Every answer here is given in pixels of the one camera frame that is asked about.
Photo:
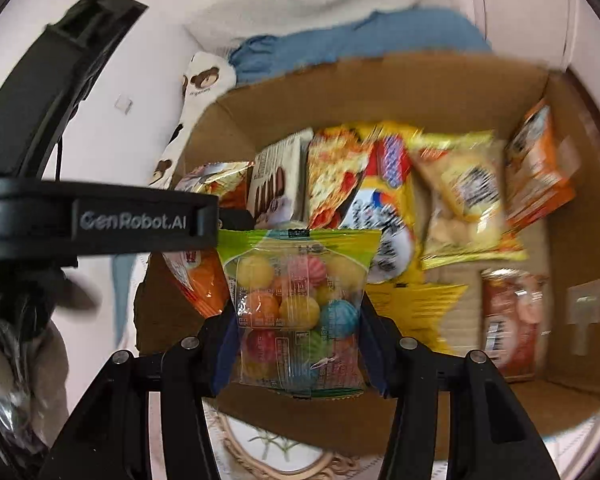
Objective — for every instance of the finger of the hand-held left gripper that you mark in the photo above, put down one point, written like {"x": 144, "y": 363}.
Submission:
{"x": 236, "y": 220}

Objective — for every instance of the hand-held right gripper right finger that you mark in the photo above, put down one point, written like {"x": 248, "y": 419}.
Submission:
{"x": 377, "y": 360}

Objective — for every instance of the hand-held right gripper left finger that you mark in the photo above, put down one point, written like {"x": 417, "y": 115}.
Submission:
{"x": 225, "y": 360}

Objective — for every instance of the white chocolate stick packet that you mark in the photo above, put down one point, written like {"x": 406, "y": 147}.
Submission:
{"x": 280, "y": 180}

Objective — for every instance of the small yellow snack packet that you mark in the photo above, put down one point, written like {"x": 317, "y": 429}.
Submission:
{"x": 420, "y": 310}

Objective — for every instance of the orange panda print packet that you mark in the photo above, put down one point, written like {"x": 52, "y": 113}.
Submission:
{"x": 205, "y": 285}

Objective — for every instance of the colourful candy ball bag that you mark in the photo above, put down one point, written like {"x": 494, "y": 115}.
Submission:
{"x": 295, "y": 300}

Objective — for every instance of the large yellow pizza print packet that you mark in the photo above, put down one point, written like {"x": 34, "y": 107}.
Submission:
{"x": 340, "y": 175}

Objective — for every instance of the brown snack packet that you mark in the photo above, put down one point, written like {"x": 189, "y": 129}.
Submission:
{"x": 510, "y": 320}

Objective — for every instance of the clear yellow crisps packet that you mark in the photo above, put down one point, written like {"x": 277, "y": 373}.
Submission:
{"x": 465, "y": 195}

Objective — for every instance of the printed cardboard box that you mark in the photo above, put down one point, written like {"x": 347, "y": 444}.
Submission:
{"x": 570, "y": 240}

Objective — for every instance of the orange snack packet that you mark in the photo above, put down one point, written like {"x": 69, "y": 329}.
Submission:
{"x": 535, "y": 170}

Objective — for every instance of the white diamond pattern quilt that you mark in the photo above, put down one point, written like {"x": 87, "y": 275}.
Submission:
{"x": 280, "y": 455}

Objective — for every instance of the bear print pillow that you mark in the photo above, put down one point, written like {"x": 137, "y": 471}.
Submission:
{"x": 200, "y": 80}

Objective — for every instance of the blue bed sheet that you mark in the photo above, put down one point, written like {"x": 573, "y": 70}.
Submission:
{"x": 355, "y": 40}

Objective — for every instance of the small white wall plate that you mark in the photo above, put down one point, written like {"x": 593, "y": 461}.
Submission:
{"x": 124, "y": 103}

